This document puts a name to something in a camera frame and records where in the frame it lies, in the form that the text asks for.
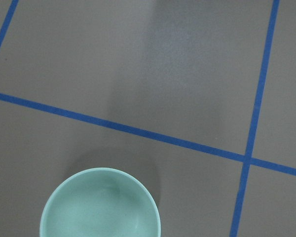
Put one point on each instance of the green bowl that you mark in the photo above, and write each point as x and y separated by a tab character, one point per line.
100	202

